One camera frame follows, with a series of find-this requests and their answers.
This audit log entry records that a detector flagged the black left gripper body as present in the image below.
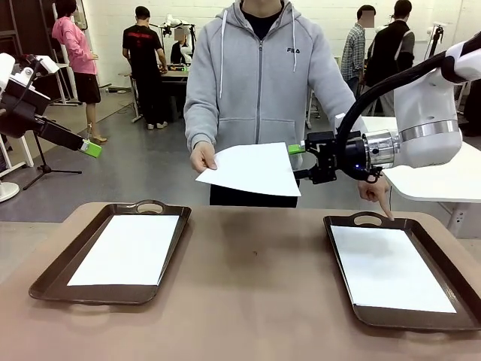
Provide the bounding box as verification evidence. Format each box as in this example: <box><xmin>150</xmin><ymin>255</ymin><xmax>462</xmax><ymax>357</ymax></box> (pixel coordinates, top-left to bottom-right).
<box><xmin>0</xmin><ymin>80</ymin><xmax>52</xmax><ymax>137</ymax></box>

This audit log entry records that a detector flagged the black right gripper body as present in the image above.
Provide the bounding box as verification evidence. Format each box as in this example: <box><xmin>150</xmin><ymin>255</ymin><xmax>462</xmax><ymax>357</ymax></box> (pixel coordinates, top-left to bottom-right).
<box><xmin>304</xmin><ymin>130</ymin><xmax>368</xmax><ymax>185</ymax></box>

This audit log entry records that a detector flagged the white A4 paper sheet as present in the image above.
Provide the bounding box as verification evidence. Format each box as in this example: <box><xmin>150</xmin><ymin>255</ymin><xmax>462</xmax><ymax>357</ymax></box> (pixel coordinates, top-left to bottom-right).
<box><xmin>194</xmin><ymin>141</ymin><xmax>303</xmax><ymax>198</ymax></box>
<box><xmin>66</xmin><ymin>214</ymin><xmax>180</xmax><ymax>287</ymax></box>
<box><xmin>329</xmin><ymin>224</ymin><xmax>458</xmax><ymax>314</ymax></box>

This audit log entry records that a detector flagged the person's left forearm grey sleeve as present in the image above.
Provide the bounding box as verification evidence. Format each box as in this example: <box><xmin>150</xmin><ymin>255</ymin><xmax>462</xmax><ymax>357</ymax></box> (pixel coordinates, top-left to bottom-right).
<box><xmin>313</xmin><ymin>84</ymin><xmax>368</xmax><ymax>135</ymax></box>

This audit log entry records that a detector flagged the person's right forearm grey sleeve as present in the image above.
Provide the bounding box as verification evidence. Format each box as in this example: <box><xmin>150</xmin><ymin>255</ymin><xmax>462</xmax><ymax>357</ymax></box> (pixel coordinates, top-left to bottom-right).
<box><xmin>183</xmin><ymin>101</ymin><xmax>219</xmax><ymax>151</ymax></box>

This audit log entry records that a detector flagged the person's left hand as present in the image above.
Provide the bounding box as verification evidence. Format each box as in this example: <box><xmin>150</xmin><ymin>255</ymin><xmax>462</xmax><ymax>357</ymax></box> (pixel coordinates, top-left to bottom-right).
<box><xmin>356</xmin><ymin>174</ymin><xmax>395</xmax><ymax>222</ymax></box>

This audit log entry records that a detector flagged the person's right hand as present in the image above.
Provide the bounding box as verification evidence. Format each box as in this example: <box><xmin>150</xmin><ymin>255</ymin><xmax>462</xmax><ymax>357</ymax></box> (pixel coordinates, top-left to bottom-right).
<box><xmin>189</xmin><ymin>142</ymin><xmax>219</xmax><ymax>173</ymax></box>

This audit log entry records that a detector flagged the person in grey hoodie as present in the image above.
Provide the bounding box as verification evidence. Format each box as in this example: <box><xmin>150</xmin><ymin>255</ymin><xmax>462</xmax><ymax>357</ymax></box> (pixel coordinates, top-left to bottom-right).
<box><xmin>183</xmin><ymin>0</ymin><xmax>368</xmax><ymax>208</ymax></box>

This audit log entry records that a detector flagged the white round floor base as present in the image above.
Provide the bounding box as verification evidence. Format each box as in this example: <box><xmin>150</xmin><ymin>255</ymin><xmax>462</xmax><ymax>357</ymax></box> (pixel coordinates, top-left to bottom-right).
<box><xmin>0</xmin><ymin>182</ymin><xmax>20</xmax><ymax>204</ymax></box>

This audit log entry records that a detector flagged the dark cabinet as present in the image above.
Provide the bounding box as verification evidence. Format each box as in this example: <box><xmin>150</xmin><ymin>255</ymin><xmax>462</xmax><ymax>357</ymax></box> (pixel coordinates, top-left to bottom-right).
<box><xmin>0</xmin><ymin>0</ymin><xmax>57</xmax><ymax>102</ymax></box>

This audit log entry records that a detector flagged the white table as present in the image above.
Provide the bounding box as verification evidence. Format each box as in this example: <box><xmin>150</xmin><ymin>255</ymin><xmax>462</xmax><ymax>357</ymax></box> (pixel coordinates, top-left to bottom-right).
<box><xmin>360</xmin><ymin>114</ymin><xmax>481</xmax><ymax>232</ymax></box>

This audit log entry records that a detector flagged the person in plaid shirt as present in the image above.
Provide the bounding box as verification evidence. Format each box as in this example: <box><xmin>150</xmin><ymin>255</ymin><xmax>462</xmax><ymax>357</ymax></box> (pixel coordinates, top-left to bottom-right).
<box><xmin>340</xmin><ymin>4</ymin><xmax>377</xmax><ymax>101</ymax></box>

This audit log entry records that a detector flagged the man in black T-shirt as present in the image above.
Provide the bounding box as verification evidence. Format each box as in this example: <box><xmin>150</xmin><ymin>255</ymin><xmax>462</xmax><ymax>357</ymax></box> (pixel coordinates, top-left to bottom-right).
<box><xmin>122</xmin><ymin>5</ymin><xmax>169</xmax><ymax>131</ymax></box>

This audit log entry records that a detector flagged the person in black jacket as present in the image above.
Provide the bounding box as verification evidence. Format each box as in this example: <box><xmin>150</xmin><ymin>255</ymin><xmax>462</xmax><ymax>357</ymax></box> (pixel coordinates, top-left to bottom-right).
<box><xmin>365</xmin><ymin>0</ymin><xmax>416</xmax><ymax>116</ymax></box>

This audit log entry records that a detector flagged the background workbench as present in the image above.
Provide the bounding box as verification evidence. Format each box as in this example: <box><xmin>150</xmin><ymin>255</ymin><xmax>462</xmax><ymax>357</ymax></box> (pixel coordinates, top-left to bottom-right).
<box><xmin>129</xmin><ymin>63</ymin><xmax>189</xmax><ymax>123</ymax></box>

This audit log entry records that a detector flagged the seated background person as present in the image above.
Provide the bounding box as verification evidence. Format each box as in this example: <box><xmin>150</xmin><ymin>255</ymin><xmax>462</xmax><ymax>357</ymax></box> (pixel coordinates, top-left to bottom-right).
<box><xmin>171</xmin><ymin>28</ymin><xmax>192</xmax><ymax>65</ymax></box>

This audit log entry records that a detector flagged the brown plastic serving tray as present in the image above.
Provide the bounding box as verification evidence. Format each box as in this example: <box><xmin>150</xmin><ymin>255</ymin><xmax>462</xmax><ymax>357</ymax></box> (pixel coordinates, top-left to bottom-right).
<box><xmin>322</xmin><ymin>211</ymin><xmax>481</xmax><ymax>332</ymax></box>
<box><xmin>29</xmin><ymin>199</ymin><xmax>192</xmax><ymax>306</ymax></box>

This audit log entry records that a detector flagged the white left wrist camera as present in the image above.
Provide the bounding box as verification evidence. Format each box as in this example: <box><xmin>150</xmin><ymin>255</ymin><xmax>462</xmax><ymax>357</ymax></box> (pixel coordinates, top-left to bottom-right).
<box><xmin>35</xmin><ymin>55</ymin><xmax>60</xmax><ymax>75</ymax></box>

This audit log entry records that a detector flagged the tall black camera stand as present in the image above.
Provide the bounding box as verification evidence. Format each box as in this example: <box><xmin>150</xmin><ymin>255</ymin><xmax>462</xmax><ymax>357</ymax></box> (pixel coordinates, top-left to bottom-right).
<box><xmin>426</xmin><ymin>24</ymin><xmax>448</xmax><ymax>61</ymax></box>

